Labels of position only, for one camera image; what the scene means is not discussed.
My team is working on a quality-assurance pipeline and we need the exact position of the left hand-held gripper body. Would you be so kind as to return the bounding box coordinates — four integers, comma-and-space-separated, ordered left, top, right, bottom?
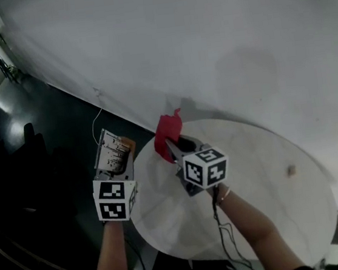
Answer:
91, 174, 142, 225

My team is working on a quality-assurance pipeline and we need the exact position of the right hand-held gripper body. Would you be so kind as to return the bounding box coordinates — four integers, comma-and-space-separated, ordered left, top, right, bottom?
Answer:
172, 142, 233, 198

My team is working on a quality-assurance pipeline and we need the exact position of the red cloth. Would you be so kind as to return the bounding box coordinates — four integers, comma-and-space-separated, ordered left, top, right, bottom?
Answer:
150, 107, 188, 166

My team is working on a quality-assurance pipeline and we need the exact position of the person's right forearm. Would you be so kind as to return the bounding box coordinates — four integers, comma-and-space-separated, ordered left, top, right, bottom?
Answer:
207, 174, 307, 270

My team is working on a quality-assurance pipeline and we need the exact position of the person's left forearm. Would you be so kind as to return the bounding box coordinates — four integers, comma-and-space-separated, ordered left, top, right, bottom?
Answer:
87, 217, 137, 270

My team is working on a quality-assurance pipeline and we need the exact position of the round white table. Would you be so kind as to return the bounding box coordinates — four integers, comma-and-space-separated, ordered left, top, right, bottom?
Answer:
120, 104, 338, 270

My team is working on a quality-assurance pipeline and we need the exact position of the curved stair railing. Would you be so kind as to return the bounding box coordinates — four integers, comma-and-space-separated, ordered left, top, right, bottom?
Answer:
0, 202, 96, 270

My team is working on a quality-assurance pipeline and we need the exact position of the black metal rack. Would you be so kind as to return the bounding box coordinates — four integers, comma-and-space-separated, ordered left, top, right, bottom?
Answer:
0, 36, 19, 87

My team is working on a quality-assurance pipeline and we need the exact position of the thin metal bracelet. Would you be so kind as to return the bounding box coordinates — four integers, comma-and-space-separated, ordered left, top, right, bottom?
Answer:
217, 186, 234, 205

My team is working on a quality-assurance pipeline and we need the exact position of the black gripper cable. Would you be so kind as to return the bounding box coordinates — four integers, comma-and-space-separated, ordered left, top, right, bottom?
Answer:
209, 182, 263, 270
124, 226, 149, 270

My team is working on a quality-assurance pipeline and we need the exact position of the white floor cable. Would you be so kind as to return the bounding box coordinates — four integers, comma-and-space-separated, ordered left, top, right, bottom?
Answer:
89, 107, 109, 147

